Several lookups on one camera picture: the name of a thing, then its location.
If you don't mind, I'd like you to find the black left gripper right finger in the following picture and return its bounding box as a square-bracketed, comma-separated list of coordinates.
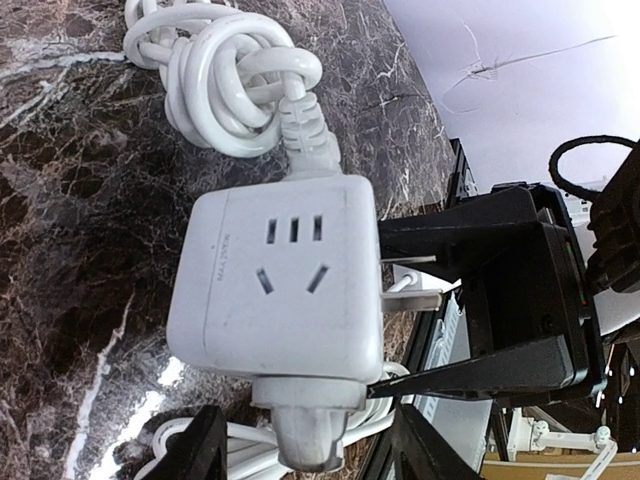
[392, 404, 482, 480]

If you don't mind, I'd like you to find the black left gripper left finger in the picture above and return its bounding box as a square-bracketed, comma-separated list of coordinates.
[139, 406, 228, 480]

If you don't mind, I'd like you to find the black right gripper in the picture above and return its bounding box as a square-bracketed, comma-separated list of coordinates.
[369, 183, 607, 405]

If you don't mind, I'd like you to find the white plug with cable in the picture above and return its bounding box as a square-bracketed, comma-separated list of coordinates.
[142, 350, 408, 479]

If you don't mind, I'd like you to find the white cube socket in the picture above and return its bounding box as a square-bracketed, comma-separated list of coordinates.
[166, 175, 444, 384]

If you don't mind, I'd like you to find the white cable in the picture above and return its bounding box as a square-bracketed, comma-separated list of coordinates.
[122, 0, 344, 181]

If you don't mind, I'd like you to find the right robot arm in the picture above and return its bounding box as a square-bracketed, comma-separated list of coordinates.
[368, 138, 639, 408]

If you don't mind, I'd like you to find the white power strip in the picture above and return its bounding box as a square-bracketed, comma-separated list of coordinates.
[389, 265, 461, 293]

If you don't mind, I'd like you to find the white slotted cable duct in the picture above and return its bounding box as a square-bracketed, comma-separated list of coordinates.
[414, 292, 469, 426]

